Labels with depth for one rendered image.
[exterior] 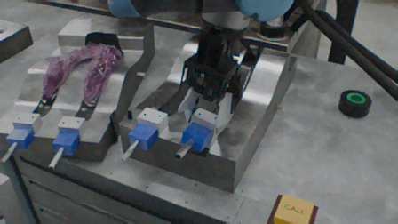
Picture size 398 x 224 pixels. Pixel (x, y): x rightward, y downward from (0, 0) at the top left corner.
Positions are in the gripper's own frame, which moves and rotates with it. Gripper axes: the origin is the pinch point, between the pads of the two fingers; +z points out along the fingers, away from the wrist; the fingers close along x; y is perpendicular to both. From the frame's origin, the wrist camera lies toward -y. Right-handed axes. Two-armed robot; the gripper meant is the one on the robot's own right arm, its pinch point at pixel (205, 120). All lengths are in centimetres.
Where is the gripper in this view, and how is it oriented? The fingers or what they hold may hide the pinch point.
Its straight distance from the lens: 73.3
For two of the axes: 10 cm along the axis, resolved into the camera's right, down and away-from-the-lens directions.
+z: -1.9, 8.2, 5.3
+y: -4.1, 4.3, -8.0
